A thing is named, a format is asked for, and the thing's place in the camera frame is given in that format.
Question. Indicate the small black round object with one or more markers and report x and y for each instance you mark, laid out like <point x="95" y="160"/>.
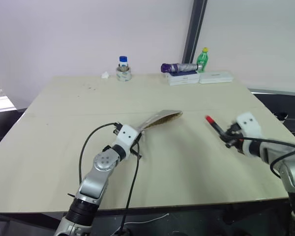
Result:
<point x="281" y="115"/>

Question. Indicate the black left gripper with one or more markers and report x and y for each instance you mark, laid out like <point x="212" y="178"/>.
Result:
<point x="117" y="127"/>

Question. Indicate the blue capped small bottle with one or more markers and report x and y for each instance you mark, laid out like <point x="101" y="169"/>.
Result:
<point x="123" y="63"/>

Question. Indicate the purple lying bottle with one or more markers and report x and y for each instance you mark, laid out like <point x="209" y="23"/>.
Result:
<point x="179" y="67"/>

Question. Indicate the green plastic bottle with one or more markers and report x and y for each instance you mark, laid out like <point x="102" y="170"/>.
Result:
<point x="202" y="61"/>

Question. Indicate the white tape roll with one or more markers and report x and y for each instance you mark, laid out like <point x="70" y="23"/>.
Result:
<point x="124" y="75"/>

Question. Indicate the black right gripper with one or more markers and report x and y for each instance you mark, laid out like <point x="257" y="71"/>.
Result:
<point x="234" y="135"/>

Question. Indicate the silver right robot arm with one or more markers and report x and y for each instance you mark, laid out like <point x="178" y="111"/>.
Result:
<point x="282" y="157"/>

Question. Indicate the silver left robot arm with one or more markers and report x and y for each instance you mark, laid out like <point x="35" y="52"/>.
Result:
<point x="102" y="163"/>

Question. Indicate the red marker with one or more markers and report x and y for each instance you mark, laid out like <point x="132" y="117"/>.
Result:
<point x="211" y="121"/>

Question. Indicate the crumpled white tissue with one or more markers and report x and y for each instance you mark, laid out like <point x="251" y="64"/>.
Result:
<point x="105" y="75"/>

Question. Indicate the dark grey wall post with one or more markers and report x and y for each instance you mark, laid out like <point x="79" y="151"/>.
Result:
<point x="194" y="29"/>

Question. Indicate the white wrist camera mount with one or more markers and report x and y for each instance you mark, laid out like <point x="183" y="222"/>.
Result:
<point x="250" y="125"/>
<point x="126" y="134"/>

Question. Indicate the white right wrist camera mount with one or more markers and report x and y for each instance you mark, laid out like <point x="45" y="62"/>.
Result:
<point x="250" y="125"/>

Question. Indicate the plain white flat box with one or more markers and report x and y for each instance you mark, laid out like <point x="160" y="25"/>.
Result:
<point x="216" y="77"/>

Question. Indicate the white box with blue label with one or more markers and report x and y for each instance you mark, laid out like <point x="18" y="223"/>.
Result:
<point x="184" y="79"/>

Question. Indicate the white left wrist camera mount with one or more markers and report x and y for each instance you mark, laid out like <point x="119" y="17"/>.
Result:
<point x="126" y="134"/>

